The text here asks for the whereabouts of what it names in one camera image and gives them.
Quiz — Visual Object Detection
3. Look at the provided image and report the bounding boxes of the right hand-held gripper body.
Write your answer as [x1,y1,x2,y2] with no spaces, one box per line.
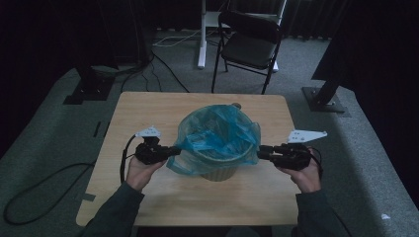
[270,128,329,172]

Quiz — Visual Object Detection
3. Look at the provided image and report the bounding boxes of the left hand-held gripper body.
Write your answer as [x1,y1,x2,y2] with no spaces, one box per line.
[133,125,172,166]

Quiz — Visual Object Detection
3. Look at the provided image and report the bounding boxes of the blue plastic bag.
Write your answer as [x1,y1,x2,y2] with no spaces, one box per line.
[166,104,262,177]

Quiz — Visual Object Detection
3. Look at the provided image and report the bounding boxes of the green plastic bin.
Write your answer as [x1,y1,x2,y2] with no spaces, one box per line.
[184,144,256,183]

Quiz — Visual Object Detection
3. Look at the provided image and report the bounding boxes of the person's left hand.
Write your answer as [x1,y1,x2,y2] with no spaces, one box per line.
[126,154,167,193]

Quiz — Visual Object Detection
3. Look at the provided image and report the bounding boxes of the person's right hand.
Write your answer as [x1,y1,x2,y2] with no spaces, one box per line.
[276,147,322,195]

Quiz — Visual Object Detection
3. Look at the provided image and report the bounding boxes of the black slanted stand base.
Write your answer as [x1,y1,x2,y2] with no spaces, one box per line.
[301,78,347,115]

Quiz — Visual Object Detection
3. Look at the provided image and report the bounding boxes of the black stand with square base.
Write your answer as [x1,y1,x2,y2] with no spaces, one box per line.
[62,63,117,106]

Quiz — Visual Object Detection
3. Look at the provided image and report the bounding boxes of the black folding chair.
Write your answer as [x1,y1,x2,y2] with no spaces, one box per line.
[210,11,285,96]

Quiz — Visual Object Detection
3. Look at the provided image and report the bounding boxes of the dark pleated curtain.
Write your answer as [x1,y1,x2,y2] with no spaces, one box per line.
[283,0,350,41]

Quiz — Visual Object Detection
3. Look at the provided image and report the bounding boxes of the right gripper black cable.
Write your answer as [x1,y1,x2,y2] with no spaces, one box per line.
[309,146,324,181]

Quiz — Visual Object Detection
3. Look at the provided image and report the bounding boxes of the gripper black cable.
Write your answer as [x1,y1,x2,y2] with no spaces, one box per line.
[2,133,138,226]
[309,146,324,181]

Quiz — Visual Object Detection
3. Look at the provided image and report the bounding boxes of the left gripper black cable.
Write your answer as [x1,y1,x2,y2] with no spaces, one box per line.
[2,133,138,226]

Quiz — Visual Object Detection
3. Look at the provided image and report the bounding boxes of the long black floor cable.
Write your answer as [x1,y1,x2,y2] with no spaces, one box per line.
[150,52,191,94]

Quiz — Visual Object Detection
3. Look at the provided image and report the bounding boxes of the curved black floor cable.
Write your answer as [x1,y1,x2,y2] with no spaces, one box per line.
[120,67,149,94]

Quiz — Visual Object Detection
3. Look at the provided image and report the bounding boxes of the white floor cable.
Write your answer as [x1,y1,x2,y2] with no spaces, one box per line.
[151,29,203,47]

